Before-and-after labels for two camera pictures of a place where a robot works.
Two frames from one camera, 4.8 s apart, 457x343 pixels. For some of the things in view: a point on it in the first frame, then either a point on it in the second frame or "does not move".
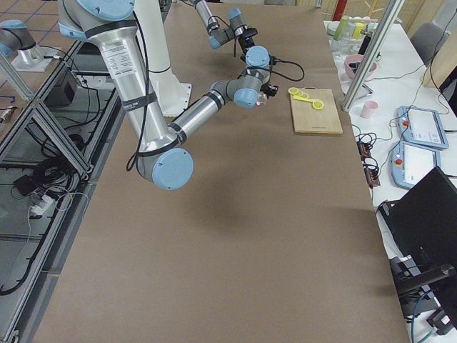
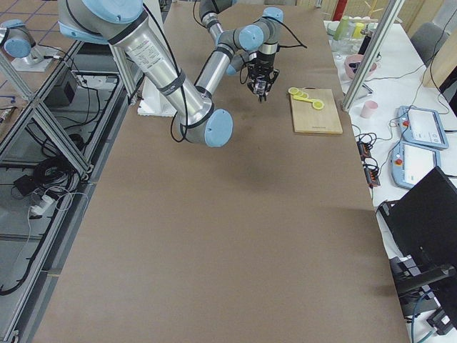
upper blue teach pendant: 422,126 does not move
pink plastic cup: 368,109 does not move
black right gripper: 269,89 → 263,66
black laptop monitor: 419,227 does not move
